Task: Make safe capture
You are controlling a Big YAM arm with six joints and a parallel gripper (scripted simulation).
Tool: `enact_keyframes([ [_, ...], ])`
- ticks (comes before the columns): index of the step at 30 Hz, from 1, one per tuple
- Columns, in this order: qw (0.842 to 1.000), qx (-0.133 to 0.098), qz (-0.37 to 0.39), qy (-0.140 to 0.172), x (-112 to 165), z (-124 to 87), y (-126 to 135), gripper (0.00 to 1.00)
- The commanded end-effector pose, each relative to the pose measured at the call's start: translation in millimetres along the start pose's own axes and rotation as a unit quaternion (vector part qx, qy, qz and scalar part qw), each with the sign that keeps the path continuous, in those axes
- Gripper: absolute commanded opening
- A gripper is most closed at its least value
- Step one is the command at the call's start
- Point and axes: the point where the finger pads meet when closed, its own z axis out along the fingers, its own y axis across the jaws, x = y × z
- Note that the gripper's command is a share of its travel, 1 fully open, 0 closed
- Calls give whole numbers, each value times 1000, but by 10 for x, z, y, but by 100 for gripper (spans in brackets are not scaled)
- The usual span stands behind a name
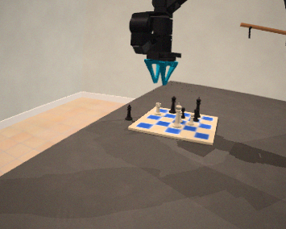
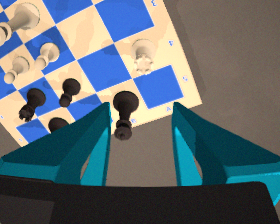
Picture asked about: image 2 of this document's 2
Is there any blue and cream chessboard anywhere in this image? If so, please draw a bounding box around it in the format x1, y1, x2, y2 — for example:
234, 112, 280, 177
0, 0, 202, 147

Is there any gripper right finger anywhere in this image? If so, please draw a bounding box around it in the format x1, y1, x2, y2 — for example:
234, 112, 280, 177
171, 101, 280, 206

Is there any white chess piece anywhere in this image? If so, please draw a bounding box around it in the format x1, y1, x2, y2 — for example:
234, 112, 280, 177
0, 3, 40, 46

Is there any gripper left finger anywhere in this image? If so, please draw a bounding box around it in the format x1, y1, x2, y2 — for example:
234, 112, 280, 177
0, 102, 112, 186

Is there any white chess pawn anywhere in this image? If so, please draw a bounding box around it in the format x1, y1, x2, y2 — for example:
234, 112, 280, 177
4, 56, 30, 84
34, 42, 60, 70

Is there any white chess rook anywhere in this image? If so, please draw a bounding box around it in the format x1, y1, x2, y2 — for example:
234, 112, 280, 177
131, 39, 156, 75

